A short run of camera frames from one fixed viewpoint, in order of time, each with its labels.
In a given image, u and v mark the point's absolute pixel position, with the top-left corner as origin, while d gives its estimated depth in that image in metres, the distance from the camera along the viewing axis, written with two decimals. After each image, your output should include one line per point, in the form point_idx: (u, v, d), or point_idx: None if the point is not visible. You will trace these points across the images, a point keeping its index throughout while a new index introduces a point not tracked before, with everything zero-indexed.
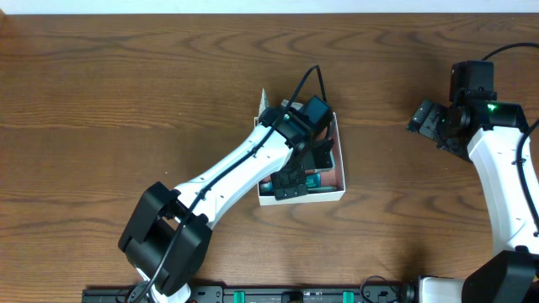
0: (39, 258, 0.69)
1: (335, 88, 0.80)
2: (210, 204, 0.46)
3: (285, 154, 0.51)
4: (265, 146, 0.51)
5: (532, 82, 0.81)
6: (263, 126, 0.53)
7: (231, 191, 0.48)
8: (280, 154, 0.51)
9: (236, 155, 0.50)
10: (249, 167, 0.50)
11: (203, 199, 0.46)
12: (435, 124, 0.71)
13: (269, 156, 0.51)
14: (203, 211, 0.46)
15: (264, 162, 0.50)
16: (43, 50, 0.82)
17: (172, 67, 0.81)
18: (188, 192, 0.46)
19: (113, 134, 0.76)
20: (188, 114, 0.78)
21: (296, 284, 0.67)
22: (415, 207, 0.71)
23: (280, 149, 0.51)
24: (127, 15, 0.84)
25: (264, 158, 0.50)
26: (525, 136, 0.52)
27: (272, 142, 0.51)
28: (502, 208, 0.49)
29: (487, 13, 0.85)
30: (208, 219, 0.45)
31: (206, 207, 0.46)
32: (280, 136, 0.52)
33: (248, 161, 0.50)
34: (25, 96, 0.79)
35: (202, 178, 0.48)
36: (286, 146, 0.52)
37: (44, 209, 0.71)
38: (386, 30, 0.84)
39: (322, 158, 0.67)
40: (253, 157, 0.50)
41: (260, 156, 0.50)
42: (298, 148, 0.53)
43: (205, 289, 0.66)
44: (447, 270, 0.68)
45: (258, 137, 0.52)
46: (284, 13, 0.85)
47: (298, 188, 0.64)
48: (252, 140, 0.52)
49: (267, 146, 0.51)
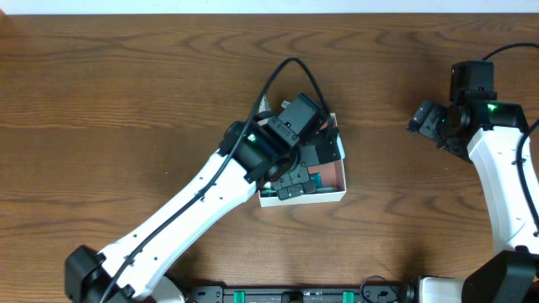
0: (39, 258, 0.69)
1: (335, 88, 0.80)
2: (141, 266, 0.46)
3: (237, 194, 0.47)
4: (216, 187, 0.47)
5: (532, 82, 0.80)
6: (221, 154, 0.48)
7: (166, 250, 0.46)
8: (233, 194, 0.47)
9: (182, 199, 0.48)
10: (196, 214, 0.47)
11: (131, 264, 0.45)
12: (435, 124, 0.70)
13: (221, 197, 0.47)
14: (132, 278, 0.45)
15: (213, 205, 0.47)
16: (44, 50, 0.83)
17: (172, 67, 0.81)
18: (116, 255, 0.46)
19: (113, 134, 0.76)
20: (189, 114, 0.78)
21: (296, 284, 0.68)
22: (415, 207, 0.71)
23: (233, 189, 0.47)
24: (128, 15, 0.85)
25: (215, 200, 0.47)
26: (525, 136, 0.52)
27: (225, 181, 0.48)
28: (502, 209, 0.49)
29: (487, 13, 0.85)
30: (136, 286, 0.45)
31: (136, 271, 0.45)
32: (242, 166, 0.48)
33: (195, 206, 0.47)
34: (26, 97, 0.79)
35: (135, 236, 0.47)
36: (245, 180, 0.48)
37: (45, 209, 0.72)
38: (386, 30, 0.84)
39: (328, 152, 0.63)
40: (201, 200, 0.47)
41: (210, 199, 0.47)
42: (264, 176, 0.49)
43: (205, 289, 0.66)
44: (447, 270, 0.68)
45: (207, 175, 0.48)
46: (284, 14, 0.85)
47: (305, 186, 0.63)
48: (201, 178, 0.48)
49: (219, 183, 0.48)
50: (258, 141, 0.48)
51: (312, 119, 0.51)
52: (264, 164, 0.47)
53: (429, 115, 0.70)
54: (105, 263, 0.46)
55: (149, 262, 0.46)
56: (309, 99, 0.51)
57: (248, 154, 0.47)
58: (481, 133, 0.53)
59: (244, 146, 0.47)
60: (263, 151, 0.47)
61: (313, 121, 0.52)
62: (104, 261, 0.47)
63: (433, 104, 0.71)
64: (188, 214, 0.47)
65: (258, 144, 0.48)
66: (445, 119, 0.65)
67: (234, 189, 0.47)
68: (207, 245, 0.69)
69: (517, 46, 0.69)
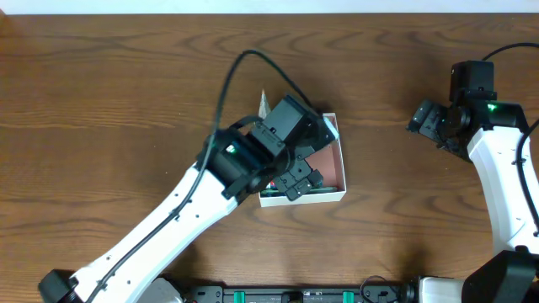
0: (39, 258, 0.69)
1: (335, 88, 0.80)
2: (115, 289, 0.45)
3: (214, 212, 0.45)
4: (191, 204, 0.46)
5: (532, 82, 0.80)
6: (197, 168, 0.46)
7: (140, 273, 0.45)
8: (210, 212, 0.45)
9: (156, 216, 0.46)
10: (171, 233, 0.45)
11: (104, 289, 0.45)
12: (435, 124, 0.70)
13: (197, 215, 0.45)
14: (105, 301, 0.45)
15: (188, 225, 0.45)
16: (44, 50, 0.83)
17: (172, 67, 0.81)
18: (90, 279, 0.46)
19: (113, 134, 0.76)
20: (189, 114, 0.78)
21: (296, 284, 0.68)
22: (415, 207, 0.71)
23: (209, 207, 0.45)
24: (128, 15, 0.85)
25: (190, 220, 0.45)
26: (525, 136, 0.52)
27: (200, 198, 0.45)
28: (502, 209, 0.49)
29: (487, 13, 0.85)
30: None
31: (109, 295, 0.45)
32: (220, 181, 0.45)
33: (170, 225, 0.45)
34: (26, 97, 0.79)
35: (109, 257, 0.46)
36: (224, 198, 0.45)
37: (45, 209, 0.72)
38: (386, 30, 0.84)
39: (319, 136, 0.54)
40: (175, 220, 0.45)
41: (184, 217, 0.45)
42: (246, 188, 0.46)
43: (205, 289, 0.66)
44: (448, 270, 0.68)
45: (184, 191, 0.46)
46: (284, 14, 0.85)
47: (311, 178, 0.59)
48: (177, 194, 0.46)
49: (194, 200, 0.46)
50: (237, 153, 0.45)
51: (299, 124, 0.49)
52: (248, 176, 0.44)
53: (429, 116, 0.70)
54: (79, 286, 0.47)
55: (122, 285, 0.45)
56: (294, 104, 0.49)
57: (229, 166, 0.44)
58: (482, 133, 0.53)
59: (222, 159, 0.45)
60: (246, 162, 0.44)
61: (299, 126, 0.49)
62: (78, 284, 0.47)
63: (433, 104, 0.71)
64: (162, 234, 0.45)
65: (240, 155, 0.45)
66: (445, 119, 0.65)
67: (212, 205, 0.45)
68: (207, 245, 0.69)
69: (517, 46, 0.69)
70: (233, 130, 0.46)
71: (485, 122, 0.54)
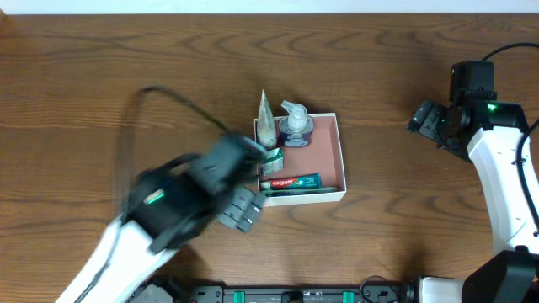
0: (39, 258, 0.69)
1: (335, 88, 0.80)
2: None
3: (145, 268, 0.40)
4: (112, 265, 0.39)
5: (532, 82, 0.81)
6: (118, 225, 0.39)
7: None
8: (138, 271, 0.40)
9: (81, 276, 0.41)
10: (98, 295, 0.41)
11: None
12: (435, 124, 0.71)
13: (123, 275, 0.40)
14: None
15: (116, 284, 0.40)
16: (44, 50, 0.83)
17: (172, 66, 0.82)
18: None
19: (113, 135, 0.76)
20: (189, 114, 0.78)
21: (296, 284, 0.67)
22: (415, 207, 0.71)
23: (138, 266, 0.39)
24: (128, 15, 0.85)
25: (116, 279, 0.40)
26: (525, 136, 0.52)
27: (123, 258, 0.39)
28: (501, 209, 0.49)
29: (486, 13, 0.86)
30: None
31: None
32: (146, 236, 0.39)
33: (95, 287, 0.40)
34: (26, 97, 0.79)
35: None
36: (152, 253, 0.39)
37: (45, 209, 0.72)
38: (386, 30, 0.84)
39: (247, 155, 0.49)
40: (99, 282, 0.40)
41: (109, 279, 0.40)
42: (181, 235, 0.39)
43: (205, 289, 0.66)
44: (448, 270, 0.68)
45: (103, 252, 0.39)
46: (284, 13, 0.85)
47: (257, 202, 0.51)
48: (97, 253, 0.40)
49: (115, 263, 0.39)
50: (163, 198, 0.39)
51: (240, 161, 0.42)
52: (178, 225, 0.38)
53: (429, 116, 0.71)
54: None
55: None
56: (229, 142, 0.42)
57: (158, 216, 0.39)
58: (482, 132, 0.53)
59: (146, 207, 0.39)
60: (178, 209, 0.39)
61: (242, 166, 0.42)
62: None
63: (433, 104, 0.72)
64: (91, 296, 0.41)
65: (166, 200, 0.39)
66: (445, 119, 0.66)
67: (138, 264, 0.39)
68: (208, 245, 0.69)
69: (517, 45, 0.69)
70: (162, 178, 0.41)
71: (484, 122, 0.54)
